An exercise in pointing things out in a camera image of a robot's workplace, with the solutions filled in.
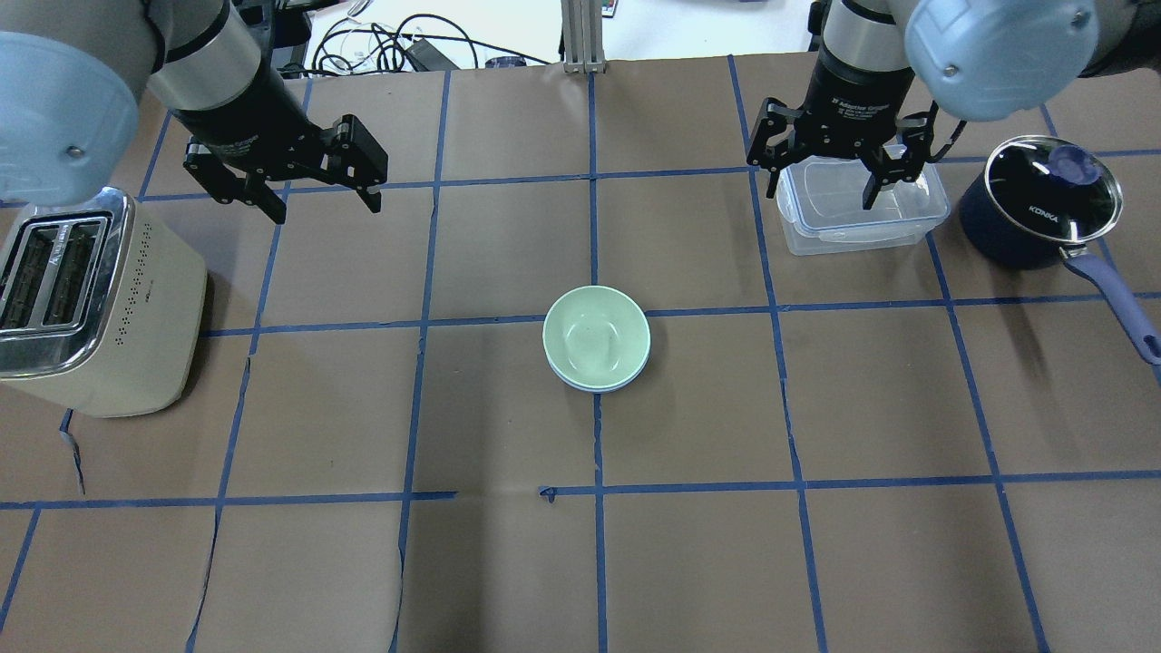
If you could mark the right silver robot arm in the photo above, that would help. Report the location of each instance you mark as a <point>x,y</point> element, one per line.
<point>885,70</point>

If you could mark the blue pot with glass lid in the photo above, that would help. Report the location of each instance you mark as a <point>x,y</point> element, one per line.
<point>1039,201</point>

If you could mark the cream and chrome toaster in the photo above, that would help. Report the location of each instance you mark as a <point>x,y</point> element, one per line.
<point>102,304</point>

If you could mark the aluminium frame post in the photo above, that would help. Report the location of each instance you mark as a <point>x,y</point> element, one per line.
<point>583,37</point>

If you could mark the clear plastic food container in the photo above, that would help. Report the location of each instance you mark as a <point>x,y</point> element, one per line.
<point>821,205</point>

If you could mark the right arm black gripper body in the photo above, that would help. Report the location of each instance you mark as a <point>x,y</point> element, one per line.
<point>862,102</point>

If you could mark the blue bowl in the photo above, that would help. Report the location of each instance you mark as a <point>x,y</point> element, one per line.
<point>597,374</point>

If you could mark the green bowl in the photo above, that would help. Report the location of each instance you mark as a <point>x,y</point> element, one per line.
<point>595,319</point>

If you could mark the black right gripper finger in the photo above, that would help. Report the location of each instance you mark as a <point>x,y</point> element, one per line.
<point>917,139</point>
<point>772,143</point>

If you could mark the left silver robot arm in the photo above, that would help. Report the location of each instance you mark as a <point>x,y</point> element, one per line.
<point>73,74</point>

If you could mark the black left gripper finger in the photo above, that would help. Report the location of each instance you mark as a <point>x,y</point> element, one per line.
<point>353,158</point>
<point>225,186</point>

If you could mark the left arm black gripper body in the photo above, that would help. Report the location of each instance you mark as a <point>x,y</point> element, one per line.
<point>243,116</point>

